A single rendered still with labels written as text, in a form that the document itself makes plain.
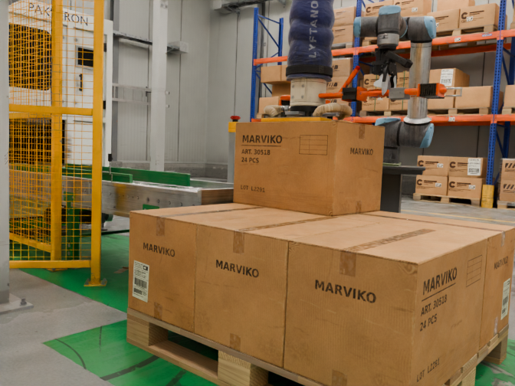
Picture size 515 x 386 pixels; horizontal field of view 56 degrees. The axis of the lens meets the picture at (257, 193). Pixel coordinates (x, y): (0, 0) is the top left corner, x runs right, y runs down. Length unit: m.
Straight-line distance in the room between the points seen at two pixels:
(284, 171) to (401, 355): 1.13
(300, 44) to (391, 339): 1.46
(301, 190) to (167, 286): 0.72
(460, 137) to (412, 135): 7.92
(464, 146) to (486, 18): 2.60
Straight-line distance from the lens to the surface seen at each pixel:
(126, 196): 2.84
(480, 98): 9.54
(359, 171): 2.22
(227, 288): 1.66
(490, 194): 9.28
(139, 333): 2.08
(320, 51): 2.35
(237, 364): 1.71
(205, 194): 2.37
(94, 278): 3.01
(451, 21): 9.95
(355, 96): 2.22
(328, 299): 1.42
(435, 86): 2.10
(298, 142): 2.17
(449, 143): 10.97
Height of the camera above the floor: 0.80
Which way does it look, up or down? 5 degrees down
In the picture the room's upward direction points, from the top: 2 degrees clockwise
